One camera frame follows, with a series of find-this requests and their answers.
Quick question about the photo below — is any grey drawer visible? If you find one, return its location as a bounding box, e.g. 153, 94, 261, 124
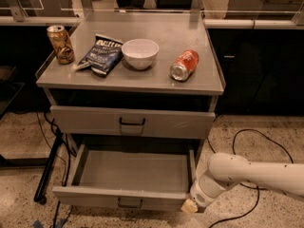
50, 105, 215, 139
53, 145, 196, 212

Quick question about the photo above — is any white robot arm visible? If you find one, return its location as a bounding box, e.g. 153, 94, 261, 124
180, 153, 304, 214

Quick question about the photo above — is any grey drawer cabinet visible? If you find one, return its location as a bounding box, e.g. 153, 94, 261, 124
35, 10, 226, 163

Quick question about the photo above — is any grey top drawer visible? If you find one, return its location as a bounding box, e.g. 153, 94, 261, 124
50, 105, 215, 139

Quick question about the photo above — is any orange soda can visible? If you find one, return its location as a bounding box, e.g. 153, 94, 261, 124
170, 49, 199, 82

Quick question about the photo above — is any white bowl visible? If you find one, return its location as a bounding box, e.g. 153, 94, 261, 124
122, 39, 159, 70

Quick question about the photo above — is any blue potato chip bag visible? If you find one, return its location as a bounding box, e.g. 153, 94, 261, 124
75, 34, 124, 77

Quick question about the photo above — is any crushed gold soda can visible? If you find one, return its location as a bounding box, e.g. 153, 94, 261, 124
47, 25, 74, 65

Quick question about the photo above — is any black floor cable right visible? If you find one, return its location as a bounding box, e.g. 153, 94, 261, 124
205, 128, 295, 228

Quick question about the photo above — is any black table leg frame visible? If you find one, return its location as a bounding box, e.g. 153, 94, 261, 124
0, 136, 63, 205

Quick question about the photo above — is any black floor cables left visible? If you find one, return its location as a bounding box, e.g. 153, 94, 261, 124
35, 111, 74, 228

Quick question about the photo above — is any white horizontal rail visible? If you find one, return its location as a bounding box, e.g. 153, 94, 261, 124
0, 16, 304, 30

